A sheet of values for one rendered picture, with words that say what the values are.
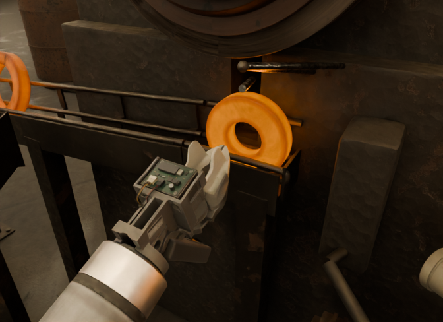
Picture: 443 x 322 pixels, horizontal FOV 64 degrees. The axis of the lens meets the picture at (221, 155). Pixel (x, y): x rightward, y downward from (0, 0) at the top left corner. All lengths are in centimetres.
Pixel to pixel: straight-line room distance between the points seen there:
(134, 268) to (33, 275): 114
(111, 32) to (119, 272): 56
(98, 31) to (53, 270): 94
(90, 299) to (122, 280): 3
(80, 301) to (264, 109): 37
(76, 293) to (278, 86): 44
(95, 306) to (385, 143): 40
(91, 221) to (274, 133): 121
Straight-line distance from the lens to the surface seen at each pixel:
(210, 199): 48
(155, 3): 59
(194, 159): 51
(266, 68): 46
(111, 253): 41
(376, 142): 52
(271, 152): 60
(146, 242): 41
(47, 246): 162
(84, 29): 89
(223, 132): 63
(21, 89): 109
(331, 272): 59
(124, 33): 81
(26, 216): 181
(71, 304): 40
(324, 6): 49
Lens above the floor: 102
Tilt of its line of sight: 30 degrees down
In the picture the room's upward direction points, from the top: straight up
